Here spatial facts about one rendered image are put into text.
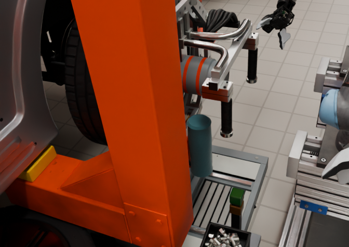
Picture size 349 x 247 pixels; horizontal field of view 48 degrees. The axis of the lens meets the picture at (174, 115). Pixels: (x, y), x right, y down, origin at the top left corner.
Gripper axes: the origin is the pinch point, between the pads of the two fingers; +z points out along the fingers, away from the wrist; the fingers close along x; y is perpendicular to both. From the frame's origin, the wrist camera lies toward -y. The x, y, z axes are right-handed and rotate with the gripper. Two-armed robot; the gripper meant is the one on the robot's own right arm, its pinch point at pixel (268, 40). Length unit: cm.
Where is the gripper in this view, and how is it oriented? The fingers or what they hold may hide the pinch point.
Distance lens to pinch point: 177.0
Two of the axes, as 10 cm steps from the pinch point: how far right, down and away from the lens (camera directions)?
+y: 4.4, -2.2, -8.7
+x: 8.0, 5.3, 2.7
